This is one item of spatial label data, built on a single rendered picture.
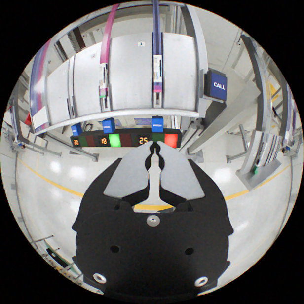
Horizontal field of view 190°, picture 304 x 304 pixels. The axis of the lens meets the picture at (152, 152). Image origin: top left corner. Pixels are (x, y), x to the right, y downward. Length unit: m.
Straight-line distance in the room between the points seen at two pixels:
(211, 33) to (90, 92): 2.23
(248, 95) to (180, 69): 0.27
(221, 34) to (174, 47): 2.19
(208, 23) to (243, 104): 2.01
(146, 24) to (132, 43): 1.85
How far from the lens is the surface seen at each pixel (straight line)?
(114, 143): 0.26
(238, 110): 0.43
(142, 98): 0.20
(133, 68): 0.21
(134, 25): 2.11
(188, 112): 0.19
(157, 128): 0.20
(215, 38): 2.35
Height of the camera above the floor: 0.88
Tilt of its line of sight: 76 degrees down
